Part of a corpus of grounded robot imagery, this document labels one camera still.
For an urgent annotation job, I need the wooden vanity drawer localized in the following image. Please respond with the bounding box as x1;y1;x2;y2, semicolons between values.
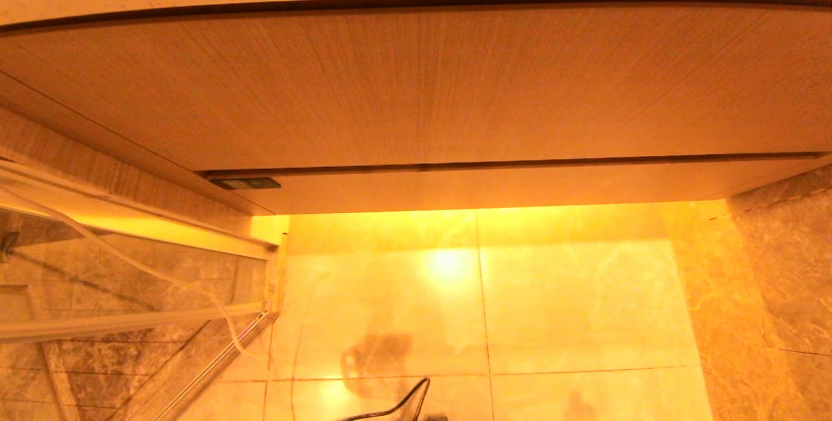
205;153;832;215

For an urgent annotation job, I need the wooden upper vanity front panel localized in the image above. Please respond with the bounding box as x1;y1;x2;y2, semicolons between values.
0;2;832;178

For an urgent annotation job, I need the wooden vanity side panel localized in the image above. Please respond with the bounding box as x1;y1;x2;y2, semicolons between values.
0;72;277;235

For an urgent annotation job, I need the thin black looped cable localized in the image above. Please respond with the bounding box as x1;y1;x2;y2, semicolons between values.
335;377;431;421

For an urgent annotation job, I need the thin white cable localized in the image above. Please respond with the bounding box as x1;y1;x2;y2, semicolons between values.
0;184;267;364

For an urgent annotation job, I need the glass shower screen pale frame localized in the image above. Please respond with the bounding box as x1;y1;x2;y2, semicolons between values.
0;158;287;421

